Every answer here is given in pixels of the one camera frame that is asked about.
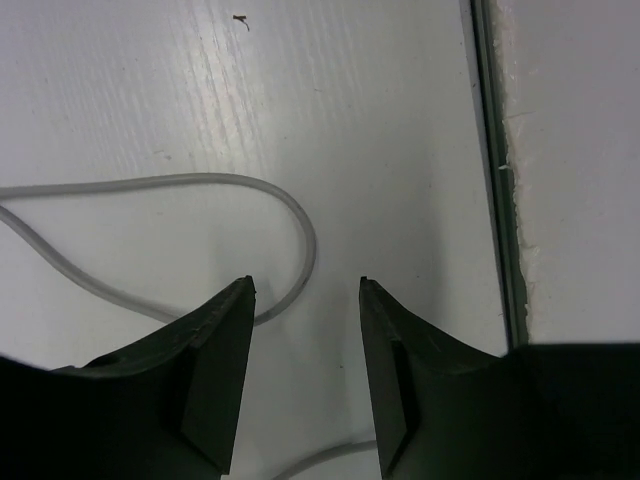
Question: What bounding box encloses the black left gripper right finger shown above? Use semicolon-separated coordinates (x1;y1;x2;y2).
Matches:
359;278;639;479

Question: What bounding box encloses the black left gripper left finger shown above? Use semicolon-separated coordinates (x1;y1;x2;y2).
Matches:
1;276;256;479

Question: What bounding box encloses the aluminium table edge rail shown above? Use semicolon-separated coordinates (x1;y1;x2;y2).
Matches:
470;1;529;350

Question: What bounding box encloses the grey headphone cable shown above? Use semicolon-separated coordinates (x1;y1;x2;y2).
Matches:
0;172;379;480

